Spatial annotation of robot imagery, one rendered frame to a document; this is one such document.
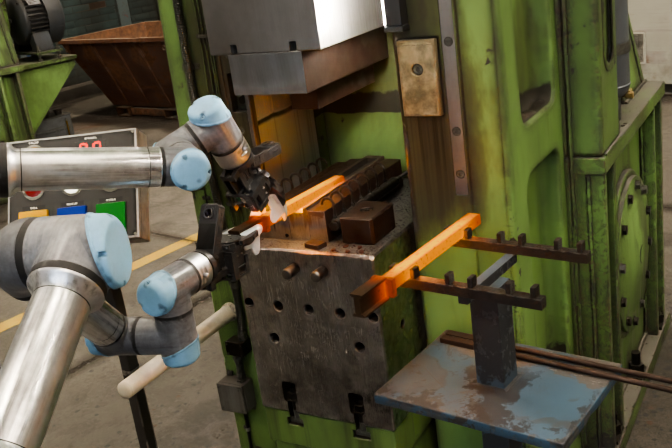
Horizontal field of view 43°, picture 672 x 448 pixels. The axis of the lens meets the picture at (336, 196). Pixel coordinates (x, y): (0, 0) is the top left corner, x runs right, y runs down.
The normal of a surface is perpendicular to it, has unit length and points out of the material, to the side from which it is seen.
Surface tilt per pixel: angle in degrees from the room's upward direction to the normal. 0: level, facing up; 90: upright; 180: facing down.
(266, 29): 90
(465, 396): 0
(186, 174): 90
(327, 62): 90
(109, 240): 86
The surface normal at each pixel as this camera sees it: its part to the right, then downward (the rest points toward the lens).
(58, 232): -0.26, -0.62
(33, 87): 0.68, 0.14
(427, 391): -0.13, -0.94
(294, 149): 0.87, 0.04
